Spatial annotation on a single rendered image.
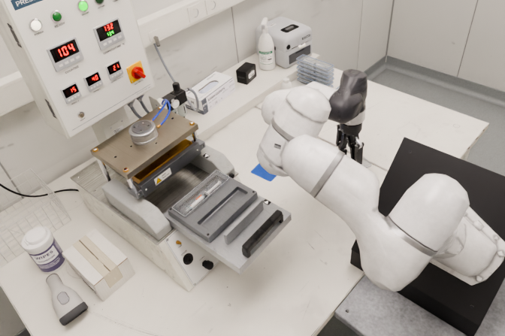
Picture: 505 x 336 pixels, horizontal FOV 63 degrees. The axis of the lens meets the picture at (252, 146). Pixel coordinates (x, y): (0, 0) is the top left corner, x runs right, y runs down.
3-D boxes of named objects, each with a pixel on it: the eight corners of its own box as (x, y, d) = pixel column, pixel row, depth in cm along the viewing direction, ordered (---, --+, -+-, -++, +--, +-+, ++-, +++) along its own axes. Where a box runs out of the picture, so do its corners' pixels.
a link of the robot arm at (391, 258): (343, 155, 78) (290, 231, 82) (462, 235, 73) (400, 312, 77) (346, 150, 88) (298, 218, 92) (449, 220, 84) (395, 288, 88)
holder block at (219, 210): (168, 215, 118) (167, 209, 116) (216, 174, 129) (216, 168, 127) (210, 243, 109) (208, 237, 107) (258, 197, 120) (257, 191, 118)
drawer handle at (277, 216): (242, 255, 105) (240, 245, 103) (277, 217, 113) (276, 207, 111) (248, 258, 104) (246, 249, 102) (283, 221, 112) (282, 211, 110)
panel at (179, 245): (193, 287, 124) (163, 240, 117) (257, 222, 140) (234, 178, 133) (197, 289, 122) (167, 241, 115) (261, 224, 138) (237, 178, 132)
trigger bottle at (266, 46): (261, 62, 215) (257, 16, 199) (276, 62, 213) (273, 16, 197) (258, 71, 208) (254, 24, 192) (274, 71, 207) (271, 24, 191)
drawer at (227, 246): (164, 222, 120) (158, 205, 115) (216, 179, 132) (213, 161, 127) (240, 276, 105) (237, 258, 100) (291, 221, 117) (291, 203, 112)
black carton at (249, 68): (237, 82, 202) (235, 70, 198) (246, 74, 208) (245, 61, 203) (247, 85, 200) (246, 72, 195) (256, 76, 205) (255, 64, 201)
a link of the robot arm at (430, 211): (488, 200, 91) (479, 195, 71) (436, 264, 95) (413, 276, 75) (443, 171, 97) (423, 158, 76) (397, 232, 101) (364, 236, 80)
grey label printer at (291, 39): (255, 56, 221) (252, 25, 210) (282, 42, 230) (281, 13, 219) (287, 71, 206) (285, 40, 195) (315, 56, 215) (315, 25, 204)
